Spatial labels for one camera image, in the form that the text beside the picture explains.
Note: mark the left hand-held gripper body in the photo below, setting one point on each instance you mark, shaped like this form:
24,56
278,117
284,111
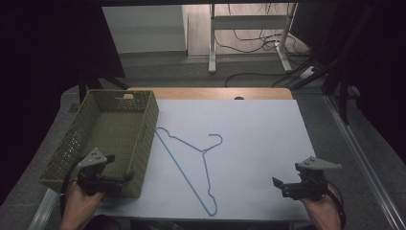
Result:
93,179

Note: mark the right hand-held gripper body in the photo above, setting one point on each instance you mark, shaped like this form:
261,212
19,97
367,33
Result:
309,183

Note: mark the green plastic basket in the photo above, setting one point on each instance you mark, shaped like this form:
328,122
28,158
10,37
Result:
116,131

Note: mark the person's left hand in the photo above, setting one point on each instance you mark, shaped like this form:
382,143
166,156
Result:
79,204

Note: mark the person's right hand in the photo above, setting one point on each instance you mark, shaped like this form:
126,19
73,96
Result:
322,212

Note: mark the white table mat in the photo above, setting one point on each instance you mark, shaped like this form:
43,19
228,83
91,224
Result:
242,153

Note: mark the small black knob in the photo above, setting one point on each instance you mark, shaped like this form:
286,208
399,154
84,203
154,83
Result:
239,97

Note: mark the black tripod stand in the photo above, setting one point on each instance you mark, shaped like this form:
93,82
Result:
343,86

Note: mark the white power strip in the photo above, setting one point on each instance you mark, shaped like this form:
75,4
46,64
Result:
307,72

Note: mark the white cabinet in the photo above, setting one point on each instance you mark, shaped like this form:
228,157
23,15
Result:
145,28

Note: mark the metal floor rail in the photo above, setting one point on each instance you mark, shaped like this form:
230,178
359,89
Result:
364,163

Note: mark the metal table edge rail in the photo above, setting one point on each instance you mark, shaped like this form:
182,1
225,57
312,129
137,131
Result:
43,211

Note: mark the white metal desk frame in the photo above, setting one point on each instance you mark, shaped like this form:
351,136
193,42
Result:
249,22

